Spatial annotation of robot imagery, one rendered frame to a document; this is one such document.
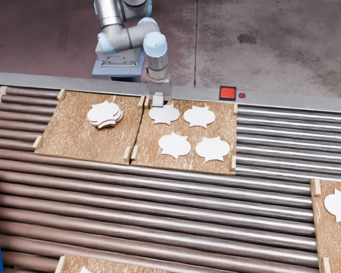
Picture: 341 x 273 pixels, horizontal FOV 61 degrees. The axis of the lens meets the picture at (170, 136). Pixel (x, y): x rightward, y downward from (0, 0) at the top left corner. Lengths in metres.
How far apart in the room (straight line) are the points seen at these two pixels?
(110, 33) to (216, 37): 2.21
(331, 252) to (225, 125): 0.59
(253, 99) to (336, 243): 0.66
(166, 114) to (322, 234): 0.74
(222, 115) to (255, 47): 1.88
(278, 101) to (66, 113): 0.96
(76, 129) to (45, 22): 2.60
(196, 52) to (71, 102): 1.81
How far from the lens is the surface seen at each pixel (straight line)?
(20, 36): 3.77
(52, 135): 1.37
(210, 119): 1.26
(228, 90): 1.40
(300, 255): 1.11
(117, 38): 1.08
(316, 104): 1.46
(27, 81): 1.68
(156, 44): 0.99
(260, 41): 3.20
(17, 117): 1.54
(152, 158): 1.18
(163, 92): 1.13
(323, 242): 1.14
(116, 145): 1.24
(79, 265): 1.10
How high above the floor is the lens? 1.95
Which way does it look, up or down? 56 degrees down
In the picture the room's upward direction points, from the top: 6 degrees counter-clockwise
